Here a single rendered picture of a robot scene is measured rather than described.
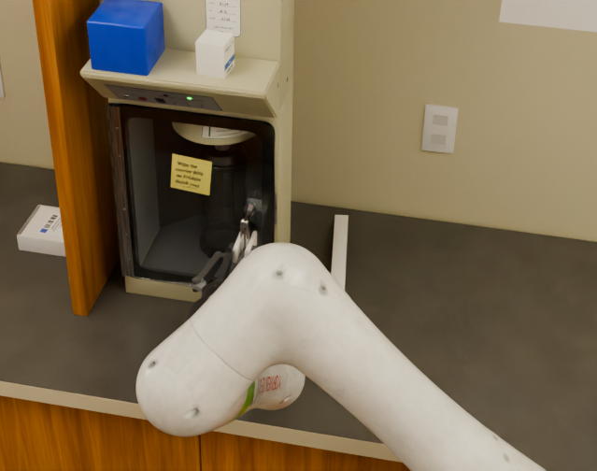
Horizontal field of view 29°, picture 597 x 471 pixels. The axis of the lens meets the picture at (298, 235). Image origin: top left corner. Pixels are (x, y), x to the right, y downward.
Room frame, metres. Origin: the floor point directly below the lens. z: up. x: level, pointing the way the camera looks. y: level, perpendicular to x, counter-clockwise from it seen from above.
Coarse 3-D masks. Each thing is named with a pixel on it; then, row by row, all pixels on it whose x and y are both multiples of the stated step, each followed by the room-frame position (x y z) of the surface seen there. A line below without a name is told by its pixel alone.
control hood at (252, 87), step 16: (160, 64) 1.71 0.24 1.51; (176, 64) 1.71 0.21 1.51; (192, 64) 1.72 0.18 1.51; (240, 64) 1.72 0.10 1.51; (256, 64) 1.72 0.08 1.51; (272, 64) 1.72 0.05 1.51; (96, 80) 1.69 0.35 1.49; (112, 80) 1.68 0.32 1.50; (128, 80) 1.67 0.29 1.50; (144, 80) 1.66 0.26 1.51; (160, 80) 1.66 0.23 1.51; (176, 80) 1.66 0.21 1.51; (192, 80) 1.66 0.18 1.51; (208, 80) 1.66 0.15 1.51; (224, 80) 1.66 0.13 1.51; (240, 80) 1.66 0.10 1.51; (256, 80) 1.67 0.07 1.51; (272, 80) 1.67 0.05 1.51; (112, 96) 1.76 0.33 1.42; (208, 96) 1.67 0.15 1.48; (224, 96) 1.65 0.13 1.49; (240, 96) 1.64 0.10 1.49; (256, 96) 1.63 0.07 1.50; (272, 96) 1.67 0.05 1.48; (240, 112) 1.72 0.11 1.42; (256, 112) 1.70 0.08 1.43; (272, 112) 1.69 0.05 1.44
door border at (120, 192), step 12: (108, 120) 1.78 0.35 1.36; (120, 120) 1.78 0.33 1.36; (120, 132) 1.78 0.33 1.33; (120, 144) 1.78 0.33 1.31; (120, 156) 1.78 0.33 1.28; (120, 168) 1.78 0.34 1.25; (120, 180) 1.78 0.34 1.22; (120, 192) 1.78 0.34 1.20; (120, 204) 1.78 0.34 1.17; (120, 216) 1.79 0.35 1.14; (120, 240) 1.78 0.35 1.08; (132, 264) 1.78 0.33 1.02; (132, 276) 1.78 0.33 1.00
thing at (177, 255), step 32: (128, 128) 1.78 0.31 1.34; (160, 128) 1.77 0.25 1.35; (192, 128) 1.76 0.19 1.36; (224, 128) 1.74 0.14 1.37; (256, 128) 1.73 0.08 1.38; (128, 160) 1.78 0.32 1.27; (160, 160) 1.77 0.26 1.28; (224, 160) 1.74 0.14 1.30; (256, 160) 1.73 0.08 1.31; (128, 192) 1.78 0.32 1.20; (160, 192) 1.77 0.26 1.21; (192, 192) 1.76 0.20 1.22; (224, 192) 1.74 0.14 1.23; (256, 192) 1.73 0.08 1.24; (160, 224) 1.77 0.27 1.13; (192, 224) 1.76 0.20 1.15; (224, 224) 1.74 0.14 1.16; (256, 224) 1.73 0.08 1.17; (160, 256) 1.77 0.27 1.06; (192, 256) 1.76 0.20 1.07
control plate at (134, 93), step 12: (120, 96) 1.75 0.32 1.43; (132, 96) 1.74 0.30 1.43; (144, 96) 1.72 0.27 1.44; (156, 96) 1.71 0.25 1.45; (168, 96) 1.70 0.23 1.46; (180, 96) 1.69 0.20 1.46; (192, 96) 1.68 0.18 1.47; (204, 96) 1.67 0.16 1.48; (204, 108) 1.73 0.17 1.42; (216, 108) 1.72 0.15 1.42
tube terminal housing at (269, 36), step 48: (144, 0) 1.78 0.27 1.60; (192, 0) 1.77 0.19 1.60; (288, 0) 1.79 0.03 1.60; (192, 48) 1.77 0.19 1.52; (240, 48) 1.75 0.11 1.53; (288, 48) 1.80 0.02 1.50; (288, 96) 1.80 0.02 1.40; (288, 144) 1.81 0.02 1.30; (288, 192) 1.82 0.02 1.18; (288, 240) 1.83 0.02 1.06; (144, 288) 1.79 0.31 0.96
